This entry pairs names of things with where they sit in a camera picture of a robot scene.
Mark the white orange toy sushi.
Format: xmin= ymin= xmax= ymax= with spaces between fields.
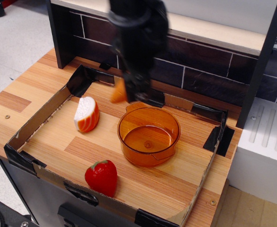
xmin=74 ymin=96 xmax=99 ymax=132

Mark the black left frame post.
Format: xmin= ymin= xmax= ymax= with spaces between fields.
xmin=46 ymin=0 xmax=76 ymax=69

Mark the black vertical frame post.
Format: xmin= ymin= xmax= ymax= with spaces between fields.
xmin=236 ymin=6 xmax=277 ymax=129

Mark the cardboard fence with black tape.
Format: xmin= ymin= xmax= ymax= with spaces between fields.
xmin=5 ymin=66 xmax=227 ymax=227

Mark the red toy strawberry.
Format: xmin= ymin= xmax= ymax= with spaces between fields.
xmin=85 ymin=160 xmax=117 ymax=197

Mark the white ribbed sink block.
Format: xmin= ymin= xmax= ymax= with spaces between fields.
xmin=228 ymin=98 xmax=277 ymax=204

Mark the orange toy carrot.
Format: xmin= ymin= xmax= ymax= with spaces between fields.
xmin=110 ymin=79 xmax=127 ymax=103

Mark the transparent orange plastic pot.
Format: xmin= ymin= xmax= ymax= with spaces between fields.
xmin=117 ymin=103 xmax=181 ymax=167

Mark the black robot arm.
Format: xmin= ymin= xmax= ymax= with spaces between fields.
xmin=108 ymin=0 xmax=169 ymax=107

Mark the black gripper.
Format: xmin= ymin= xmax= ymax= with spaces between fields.
xmin=109 ymin=14 xmax=171 ymax=104

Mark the dark tile backsplash panel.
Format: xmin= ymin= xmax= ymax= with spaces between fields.
xmin=70 ymin=9 xmax=266 ymax=106

